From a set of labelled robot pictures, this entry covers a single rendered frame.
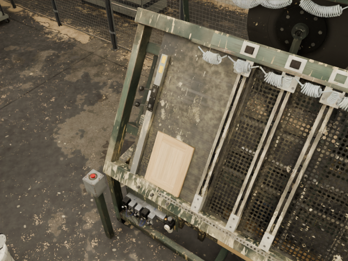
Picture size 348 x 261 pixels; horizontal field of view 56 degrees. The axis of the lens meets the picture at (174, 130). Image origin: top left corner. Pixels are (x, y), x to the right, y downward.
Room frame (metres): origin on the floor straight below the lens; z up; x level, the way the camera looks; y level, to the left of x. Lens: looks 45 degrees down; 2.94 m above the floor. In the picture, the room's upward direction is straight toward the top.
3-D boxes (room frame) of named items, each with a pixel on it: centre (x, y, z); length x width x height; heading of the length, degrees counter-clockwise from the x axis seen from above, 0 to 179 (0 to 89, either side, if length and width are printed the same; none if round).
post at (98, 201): (1.53, 0.62, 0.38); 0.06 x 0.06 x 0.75; 56
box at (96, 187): (1.53, 0.62, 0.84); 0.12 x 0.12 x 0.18; 56
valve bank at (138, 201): (1.34, 0.22, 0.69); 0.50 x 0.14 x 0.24; 56
